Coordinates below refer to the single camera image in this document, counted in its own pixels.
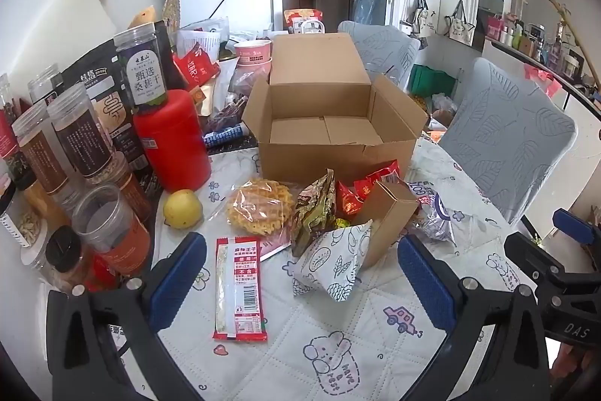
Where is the black printed pouch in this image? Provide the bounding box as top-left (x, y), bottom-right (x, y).
top-left (61, 20), bottom-right (175, 176)

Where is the purple silver snack packet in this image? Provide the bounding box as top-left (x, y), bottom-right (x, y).
top-left (406, 180), bottom-right (464, 243)

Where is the person's right hand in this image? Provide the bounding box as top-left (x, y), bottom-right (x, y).
top-left (556, 341), bottom-right (601, 383)

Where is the jar of pale seeds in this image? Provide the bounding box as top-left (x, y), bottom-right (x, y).
top-left (0, 176), bottom-right (48, 250)

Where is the clear jar dark purple label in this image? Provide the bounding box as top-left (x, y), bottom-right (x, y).
top-left (113, 23), bottom-right (169, 111)

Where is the red canister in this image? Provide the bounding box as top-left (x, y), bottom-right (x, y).
top-left (133, 89), bottom-right (212, 194)

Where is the olive brown snack packet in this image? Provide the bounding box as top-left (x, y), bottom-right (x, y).
top-left (290, 169), bottom-right (337, 259)

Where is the small red snack packet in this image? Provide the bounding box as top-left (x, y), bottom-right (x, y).
top-left (335, 180), bottom-right (366, 216)
top-left (353, 160), bottom-right (403, 201)

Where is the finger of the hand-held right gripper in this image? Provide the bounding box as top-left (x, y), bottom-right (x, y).
top-left (553, 207), bottom-right (601, 247)
top-left (504, 232), bottom-right (581, 289)

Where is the blue white packet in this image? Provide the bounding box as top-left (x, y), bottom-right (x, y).
top-left (204, 123), bottom-right (259, 149)

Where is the long red snack packet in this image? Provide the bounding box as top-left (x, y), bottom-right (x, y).
top-left (213, 236), bottom-right (268, 342)

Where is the white plastic board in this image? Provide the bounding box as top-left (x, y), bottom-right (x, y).
top-left (8, 0), bottom-right (118, 79)

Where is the clear jar brown label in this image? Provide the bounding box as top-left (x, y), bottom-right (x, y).
top-left (47, 83), bottom-right (116, 186)
top-left (11, 100), bottom-right (72, 196)

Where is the green bag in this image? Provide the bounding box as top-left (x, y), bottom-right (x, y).
top-left (408, 65), bottom-right (457, 100)

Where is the small jar black lid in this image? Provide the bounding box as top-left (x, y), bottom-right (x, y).
top-left (45, 225), bottom-right (97, 292)

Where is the pink paper cup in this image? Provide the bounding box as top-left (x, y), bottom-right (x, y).
top-left (236, 56), bottom-right (272, 70)
top-left (233, 39), bottom-right (273, 60)

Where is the red yellow nut bag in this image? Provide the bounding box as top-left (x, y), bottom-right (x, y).
top-left (282, 8), bottom-right (326, 35)

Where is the waffle crisp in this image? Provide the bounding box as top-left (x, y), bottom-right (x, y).
top-left (226, 178), bottom-right (294, 237)

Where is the shelf of cosmetic bottles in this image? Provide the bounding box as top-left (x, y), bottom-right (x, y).
top-left (485, 10), bottom-right (601, 92)

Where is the round woven mat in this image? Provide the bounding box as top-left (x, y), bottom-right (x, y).
top-left (162, 0), bottom-right (182, 32)

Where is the small brown gold-faced box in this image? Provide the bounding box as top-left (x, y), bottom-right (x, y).
top-left (352, 180), bottom-right (420, 269)

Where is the jar of dark red berries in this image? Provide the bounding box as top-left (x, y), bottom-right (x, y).
top-left (0, 73), bottom-right (30, 176)

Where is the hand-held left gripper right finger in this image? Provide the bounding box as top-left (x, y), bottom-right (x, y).
top-left (397, 234), bottom-right (548, 401)

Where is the yellow lemon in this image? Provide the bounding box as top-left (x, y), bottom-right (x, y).
top-left (163, 189), bottom-right (204, 229)

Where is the clear jar orange label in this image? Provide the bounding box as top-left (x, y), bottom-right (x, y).
top-left (107, 156), bottom-right (152, 219)
top-left (72, 183), bottom-right (154, 276)

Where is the canvas tote bag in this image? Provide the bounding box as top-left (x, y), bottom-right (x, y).
top-left (412, 0), bottom-right (438, 38)

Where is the grey leaf-pattern chair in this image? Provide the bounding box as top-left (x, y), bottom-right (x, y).
top-left (337, 21), bottom-right (421, 92)
top-left (438, 58), bottom-right (578, 226)

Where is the pink snack packet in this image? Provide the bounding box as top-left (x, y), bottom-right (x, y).
top-left (260, 236), bottom-right (293, 262)

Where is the large cardboard box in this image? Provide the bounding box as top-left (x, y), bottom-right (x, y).
top-left (242, 32), bottom-right (429, 186)

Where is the white doodle-print snack bag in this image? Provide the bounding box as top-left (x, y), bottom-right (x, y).
top-left (292, 220), bottom-right (373, 303)

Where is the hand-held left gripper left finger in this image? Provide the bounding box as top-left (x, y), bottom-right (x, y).
top-left (46, 232), bottom-right (208, 401)

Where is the red snack bag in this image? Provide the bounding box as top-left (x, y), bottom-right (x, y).
top-left (172, 42), bottom-right (222, 88)

